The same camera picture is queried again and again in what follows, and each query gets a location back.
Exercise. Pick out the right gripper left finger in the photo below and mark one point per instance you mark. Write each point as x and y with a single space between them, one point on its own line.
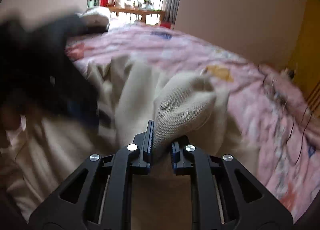
97 195

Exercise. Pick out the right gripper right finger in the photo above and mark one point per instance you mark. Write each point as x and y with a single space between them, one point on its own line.
224 194

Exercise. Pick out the white folded garment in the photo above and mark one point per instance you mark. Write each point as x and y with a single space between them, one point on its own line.
97 19

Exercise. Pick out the pink patterned bed quilt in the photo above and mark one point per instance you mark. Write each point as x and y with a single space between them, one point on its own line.
269 110

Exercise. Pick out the red gift bag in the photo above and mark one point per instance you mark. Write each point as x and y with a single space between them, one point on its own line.
107 3

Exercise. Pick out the beige zip hoodie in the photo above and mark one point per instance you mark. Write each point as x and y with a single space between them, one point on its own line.
45 149

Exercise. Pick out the wooden bench table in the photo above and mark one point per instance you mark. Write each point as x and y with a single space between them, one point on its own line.
133 15

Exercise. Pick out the red shopping bag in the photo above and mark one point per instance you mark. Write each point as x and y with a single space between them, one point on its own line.
167 25

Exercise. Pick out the wooden headboard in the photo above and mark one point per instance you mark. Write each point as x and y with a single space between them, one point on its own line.
313 100

